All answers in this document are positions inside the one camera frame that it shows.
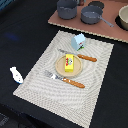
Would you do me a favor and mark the beige bowl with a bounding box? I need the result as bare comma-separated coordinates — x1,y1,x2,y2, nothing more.
119,5,128,30

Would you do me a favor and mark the grey pot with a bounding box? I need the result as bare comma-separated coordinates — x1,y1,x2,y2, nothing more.
57,0,77,20

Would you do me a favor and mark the brown stove board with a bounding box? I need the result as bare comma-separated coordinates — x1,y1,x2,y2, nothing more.
48,0,128,43

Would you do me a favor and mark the light blue milk carton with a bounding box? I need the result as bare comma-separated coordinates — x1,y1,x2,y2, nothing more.
71,34,86,51

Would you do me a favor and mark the knife with wooden handle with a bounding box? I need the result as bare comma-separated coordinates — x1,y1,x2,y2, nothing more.
58,49,97,62

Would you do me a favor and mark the black burner plate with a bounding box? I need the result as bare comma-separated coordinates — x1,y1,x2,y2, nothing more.
88,1,104,9

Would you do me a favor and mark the beige woven placemat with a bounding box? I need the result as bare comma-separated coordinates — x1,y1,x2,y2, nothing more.
13,31,113,128

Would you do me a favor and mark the yellow butter box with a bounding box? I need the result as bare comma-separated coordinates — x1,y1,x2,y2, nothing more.
65,54,74,72

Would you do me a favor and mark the fork with wooden handle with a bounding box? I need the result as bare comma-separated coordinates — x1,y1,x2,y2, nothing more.
44,70,85,88

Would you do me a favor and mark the round beige plate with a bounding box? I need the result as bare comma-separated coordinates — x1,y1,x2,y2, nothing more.
55,56,83,77

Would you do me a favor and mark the grey saucepan with handle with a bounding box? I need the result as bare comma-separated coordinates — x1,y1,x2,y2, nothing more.
80,5,115,28

